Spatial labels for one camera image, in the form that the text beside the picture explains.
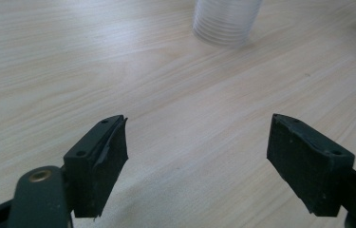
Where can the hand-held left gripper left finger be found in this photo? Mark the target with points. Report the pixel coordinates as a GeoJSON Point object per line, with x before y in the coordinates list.
{"type": "Point", "coordinates": [96, 177]}

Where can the stack of clear plastic cups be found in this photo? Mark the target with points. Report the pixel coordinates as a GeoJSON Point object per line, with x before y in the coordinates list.
{"type": "Point", "coordinates": [224, 19]}

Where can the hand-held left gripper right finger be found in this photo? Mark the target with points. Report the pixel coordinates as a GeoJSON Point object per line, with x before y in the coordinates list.
{"type": "Point", "coordinates": [308, 171]}

